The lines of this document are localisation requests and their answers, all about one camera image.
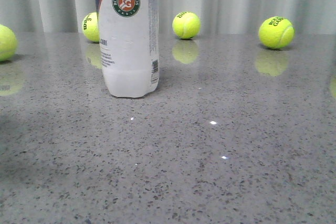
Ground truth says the white blue tennis ball can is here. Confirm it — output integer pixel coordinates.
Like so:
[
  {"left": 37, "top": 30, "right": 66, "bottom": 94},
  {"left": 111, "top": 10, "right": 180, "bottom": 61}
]
[{"left": 96, "top": 0, "right": 159, "bottom": 98}]

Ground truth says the centre tennis ball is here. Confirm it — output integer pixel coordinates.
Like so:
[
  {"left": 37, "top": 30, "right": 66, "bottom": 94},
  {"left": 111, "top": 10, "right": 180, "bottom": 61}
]
[{"left": 172, "top": 12, "right": 201, "bottom": 39}]

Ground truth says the far left tennis ball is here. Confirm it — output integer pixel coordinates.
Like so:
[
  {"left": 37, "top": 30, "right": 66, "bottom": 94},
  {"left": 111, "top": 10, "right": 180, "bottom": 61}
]
[{"left": 0, "top": 24, "right": 18, "bottom": 62}]

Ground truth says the Roland Garros tennis ball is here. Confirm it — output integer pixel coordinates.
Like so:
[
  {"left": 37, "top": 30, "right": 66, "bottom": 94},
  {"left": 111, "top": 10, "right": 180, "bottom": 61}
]
[{"left": 258, "top": 16, "right": 295, "bottom": 49}]

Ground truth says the tennis ball with Wilson logo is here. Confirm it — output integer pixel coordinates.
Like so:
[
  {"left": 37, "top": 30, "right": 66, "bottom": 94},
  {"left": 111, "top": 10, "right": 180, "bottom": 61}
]
[{"left": 81, "top": 12, "right": 100, "bottom": 42}]

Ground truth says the grey pleated curtain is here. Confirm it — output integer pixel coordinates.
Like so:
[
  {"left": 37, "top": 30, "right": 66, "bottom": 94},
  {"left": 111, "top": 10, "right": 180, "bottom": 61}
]
[{"left": 1, "top": 0, "right": 335, "bottom": 35}]

